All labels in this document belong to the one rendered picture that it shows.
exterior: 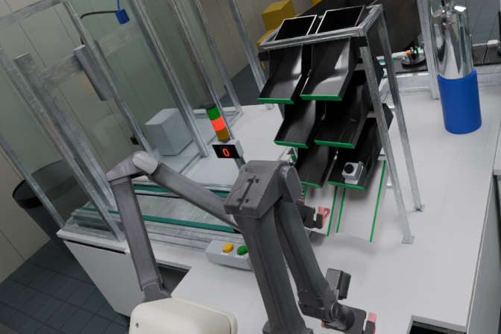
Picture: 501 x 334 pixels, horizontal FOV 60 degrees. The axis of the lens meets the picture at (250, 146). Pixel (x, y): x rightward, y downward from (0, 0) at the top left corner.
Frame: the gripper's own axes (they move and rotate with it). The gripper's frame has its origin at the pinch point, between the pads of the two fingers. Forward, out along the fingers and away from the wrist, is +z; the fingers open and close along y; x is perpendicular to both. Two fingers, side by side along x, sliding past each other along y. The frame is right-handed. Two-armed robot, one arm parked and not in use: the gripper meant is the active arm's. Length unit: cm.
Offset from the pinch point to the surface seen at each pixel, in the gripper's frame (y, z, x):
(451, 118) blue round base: -9, 92, -22
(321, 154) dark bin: 7.7, 13.4, -13.7
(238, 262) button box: 30.9, -1.1, 30.6
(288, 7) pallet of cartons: 349, 430, -115
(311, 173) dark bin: 8.4, 8.8, -7.7
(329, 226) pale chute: 0.3, 10.2, 9.5
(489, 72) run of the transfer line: -11, 133, -43
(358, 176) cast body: -10.3, 6.4, -11.5
